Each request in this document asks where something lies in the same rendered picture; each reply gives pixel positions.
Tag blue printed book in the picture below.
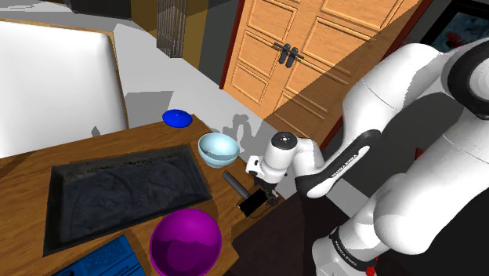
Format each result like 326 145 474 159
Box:
50 234 148 276

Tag light blue bowl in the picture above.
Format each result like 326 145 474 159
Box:
197 132 241 169

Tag white appliance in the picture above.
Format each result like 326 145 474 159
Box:
0 18 129 160

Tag purple bowl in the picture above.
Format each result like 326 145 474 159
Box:
148 208 223 276

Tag black framed wall picture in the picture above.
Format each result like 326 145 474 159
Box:
419 0 489 54

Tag black sink basin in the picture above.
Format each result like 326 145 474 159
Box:
42 143 214 257

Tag dark grey cylinder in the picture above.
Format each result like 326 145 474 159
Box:
223 170 252 201

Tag brown slatted rack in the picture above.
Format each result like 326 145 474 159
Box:
156 0 189 59

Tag wooden double door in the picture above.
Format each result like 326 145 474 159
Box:
219 0 434 151

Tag black flat phone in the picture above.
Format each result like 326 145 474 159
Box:
237 188 269 220

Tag blue round lid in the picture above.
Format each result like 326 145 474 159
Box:
161 109 194 129

